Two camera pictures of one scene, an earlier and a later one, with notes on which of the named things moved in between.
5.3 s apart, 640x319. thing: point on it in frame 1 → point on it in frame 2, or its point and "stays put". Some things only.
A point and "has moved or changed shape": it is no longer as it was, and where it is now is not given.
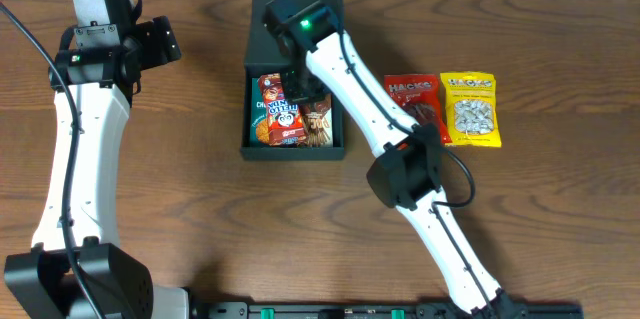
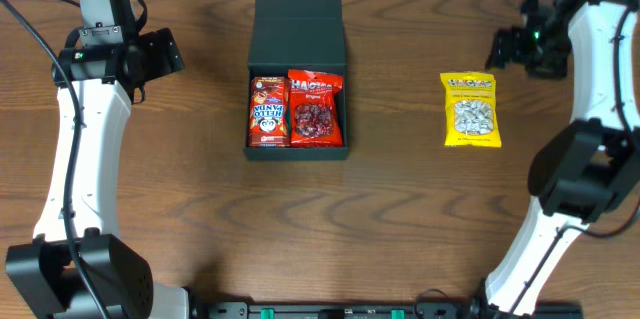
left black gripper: [161, 38] → [163, 51]
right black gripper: [304, 89] → [513, 46]
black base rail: [390, 309] stays put
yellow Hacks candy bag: [472, 112] stays put
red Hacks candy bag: [417, 96] → [313, 114]
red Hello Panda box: [286, 124] has moved or changed shape
